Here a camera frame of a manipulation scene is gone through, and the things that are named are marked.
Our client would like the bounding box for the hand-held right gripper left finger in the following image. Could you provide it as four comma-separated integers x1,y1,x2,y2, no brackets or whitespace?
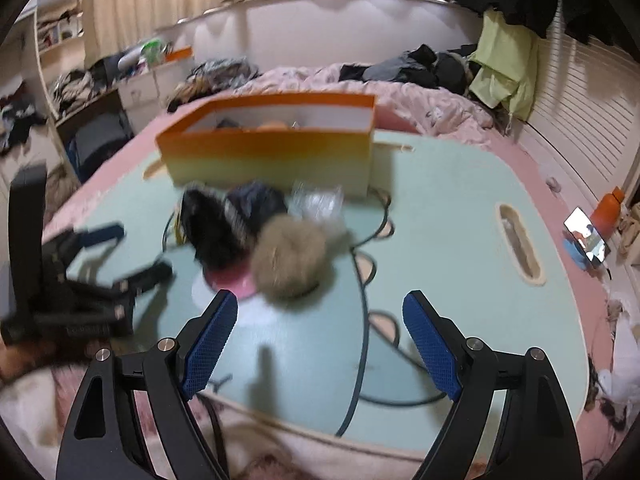
56,289,240,480

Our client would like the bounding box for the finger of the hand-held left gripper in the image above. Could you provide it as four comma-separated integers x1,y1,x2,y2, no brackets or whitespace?
42,222,126,287
54,261,176,319

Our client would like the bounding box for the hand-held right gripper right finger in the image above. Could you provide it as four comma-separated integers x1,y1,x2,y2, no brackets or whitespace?
402,289,583,480

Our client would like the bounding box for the black furry pouch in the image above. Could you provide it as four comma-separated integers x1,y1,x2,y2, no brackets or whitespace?
177,187,251,268

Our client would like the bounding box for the tan fluffy pompom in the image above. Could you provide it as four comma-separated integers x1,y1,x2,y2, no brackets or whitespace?
250,216,328,303

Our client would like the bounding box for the dark blue cloth pouch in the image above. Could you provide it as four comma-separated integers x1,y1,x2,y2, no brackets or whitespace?
225,182,290,236

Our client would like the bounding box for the orange cardboard box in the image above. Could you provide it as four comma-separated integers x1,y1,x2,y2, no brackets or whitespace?
156,92,377,198

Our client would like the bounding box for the clear plastic bag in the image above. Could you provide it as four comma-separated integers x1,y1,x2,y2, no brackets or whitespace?
289,180,348,238

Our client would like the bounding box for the black bag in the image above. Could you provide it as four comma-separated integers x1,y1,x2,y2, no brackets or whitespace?
65,112,135,183

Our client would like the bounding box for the dark clothes heap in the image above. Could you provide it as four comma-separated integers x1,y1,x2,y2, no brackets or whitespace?
0,92,48,158

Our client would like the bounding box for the white drawer cabinet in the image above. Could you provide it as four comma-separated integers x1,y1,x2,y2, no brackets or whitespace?
117,62,196,138

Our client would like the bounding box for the grey clothes pile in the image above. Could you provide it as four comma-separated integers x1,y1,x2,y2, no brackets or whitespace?
50,67,108,118

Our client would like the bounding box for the pink bed sheet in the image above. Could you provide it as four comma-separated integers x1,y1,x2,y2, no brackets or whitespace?
42,110,618,411

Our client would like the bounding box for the cream fluffy blanket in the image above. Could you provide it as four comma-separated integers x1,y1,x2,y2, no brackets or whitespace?
0,360,431,480

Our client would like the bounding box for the smartphone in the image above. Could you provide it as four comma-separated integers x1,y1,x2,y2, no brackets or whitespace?
564,206,612,266

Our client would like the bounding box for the green plastic bag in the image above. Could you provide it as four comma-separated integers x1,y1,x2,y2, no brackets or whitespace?
141,37,166,66

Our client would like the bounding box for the white crumpled cloth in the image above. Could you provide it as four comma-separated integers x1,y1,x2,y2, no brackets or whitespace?
592,295,640,436

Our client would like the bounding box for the patterned clothes pile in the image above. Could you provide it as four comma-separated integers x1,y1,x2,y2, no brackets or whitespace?
167,57,263,113

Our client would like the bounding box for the orange bottle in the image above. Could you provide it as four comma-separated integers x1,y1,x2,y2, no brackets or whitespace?
591,186,627,238

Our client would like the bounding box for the pink crumpled quilt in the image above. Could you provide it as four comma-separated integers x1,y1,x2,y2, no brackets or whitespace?
260,62,513,148

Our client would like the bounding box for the white louvered door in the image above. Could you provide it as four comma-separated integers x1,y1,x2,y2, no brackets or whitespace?
520,20,640,221

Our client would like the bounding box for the pile of dark clothes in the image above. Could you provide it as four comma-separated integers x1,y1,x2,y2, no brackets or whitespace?
340,44,481,96

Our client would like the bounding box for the light green shirt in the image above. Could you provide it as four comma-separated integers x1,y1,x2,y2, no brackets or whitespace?
467,10,541,123

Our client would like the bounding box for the black cable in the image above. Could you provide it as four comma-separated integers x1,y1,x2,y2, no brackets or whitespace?
197,390,228,480

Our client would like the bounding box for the white wall shelf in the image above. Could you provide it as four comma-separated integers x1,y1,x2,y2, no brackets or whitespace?
15,0,87,126

